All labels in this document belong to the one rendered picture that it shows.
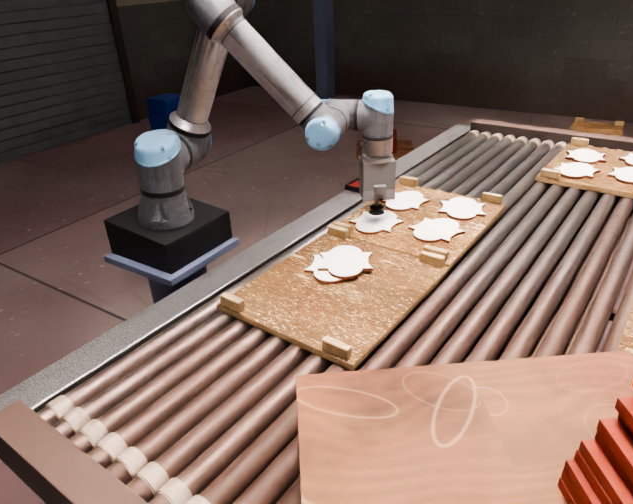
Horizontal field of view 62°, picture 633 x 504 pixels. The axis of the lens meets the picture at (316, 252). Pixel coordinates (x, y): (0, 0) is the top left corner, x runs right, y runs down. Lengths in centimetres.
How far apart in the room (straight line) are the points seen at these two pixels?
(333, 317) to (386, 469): 46
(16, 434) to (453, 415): 65
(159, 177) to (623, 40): 548
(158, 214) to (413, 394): 91
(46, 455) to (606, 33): 606
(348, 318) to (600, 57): 554
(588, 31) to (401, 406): 582
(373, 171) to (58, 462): 92
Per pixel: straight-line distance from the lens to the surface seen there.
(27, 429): 97
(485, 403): 76
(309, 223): 150
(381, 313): 108
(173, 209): 144
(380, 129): 132
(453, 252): 132
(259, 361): 101
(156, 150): 139
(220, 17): 123
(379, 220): 144
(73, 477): 87
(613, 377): 86
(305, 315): 108
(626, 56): 635
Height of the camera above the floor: 156
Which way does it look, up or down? 29 degrees down
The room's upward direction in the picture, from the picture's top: 3 degrees counter-clockwise
